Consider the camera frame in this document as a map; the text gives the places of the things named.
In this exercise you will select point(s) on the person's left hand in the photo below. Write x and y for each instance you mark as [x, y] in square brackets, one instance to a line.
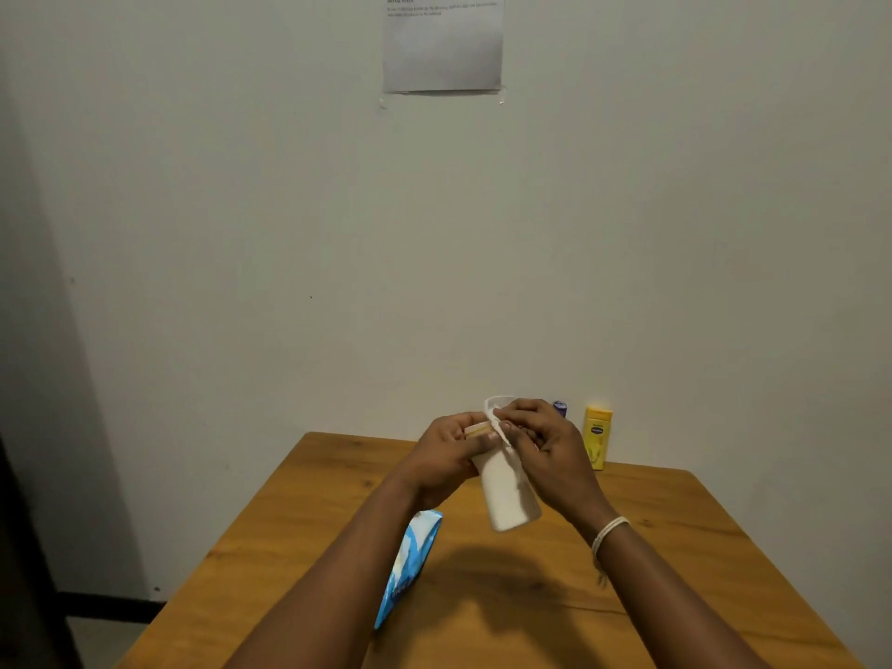
[439, 459]

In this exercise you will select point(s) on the person's right hand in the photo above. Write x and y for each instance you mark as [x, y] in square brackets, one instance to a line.
[557, 466]

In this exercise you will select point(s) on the yellow bottle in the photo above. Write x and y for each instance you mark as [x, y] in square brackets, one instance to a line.
[598, 438]

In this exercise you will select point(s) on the blue patterned bottle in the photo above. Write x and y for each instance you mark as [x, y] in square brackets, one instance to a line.
[559, 408]

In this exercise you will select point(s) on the white bottle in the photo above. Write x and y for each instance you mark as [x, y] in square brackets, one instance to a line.
[505, 494]

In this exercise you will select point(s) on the white wet wipe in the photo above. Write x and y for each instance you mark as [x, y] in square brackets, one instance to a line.
[496, 405]

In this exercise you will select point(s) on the blue wet wipes packet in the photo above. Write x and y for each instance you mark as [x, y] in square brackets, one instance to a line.
[407, 564]

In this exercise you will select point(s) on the person's left forearm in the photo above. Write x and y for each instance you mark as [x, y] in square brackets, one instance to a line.
[341, 592]

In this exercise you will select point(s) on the person's right forearm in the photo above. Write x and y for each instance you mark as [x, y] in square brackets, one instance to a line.
[662, 606]

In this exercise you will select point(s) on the wooden table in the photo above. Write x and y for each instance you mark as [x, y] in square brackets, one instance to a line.
[697, 550]

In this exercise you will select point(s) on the white paper sheet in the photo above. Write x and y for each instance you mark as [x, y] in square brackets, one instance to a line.
[442, 48]

